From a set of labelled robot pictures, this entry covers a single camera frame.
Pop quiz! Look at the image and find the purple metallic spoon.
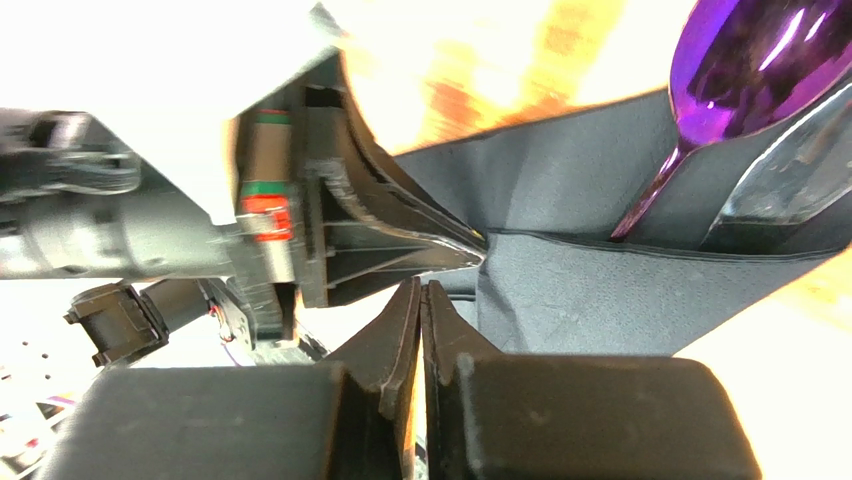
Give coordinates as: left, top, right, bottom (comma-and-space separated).
610, 0, 851, 241

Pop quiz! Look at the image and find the black paper napkin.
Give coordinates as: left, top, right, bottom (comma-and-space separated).
398, 91, 851, 355

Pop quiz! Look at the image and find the silver table knife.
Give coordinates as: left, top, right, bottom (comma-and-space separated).
701, 83, 851, 255

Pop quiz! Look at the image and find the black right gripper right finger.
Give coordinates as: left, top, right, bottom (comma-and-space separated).
420, 281, 762, 479

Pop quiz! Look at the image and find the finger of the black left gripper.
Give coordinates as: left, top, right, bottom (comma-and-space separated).
302, 56, 486, 308

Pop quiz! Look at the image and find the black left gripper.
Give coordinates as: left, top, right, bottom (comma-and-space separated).
1, 1, 342, 353

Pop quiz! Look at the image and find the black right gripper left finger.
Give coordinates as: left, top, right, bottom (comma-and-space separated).
39, 278, 421, 479

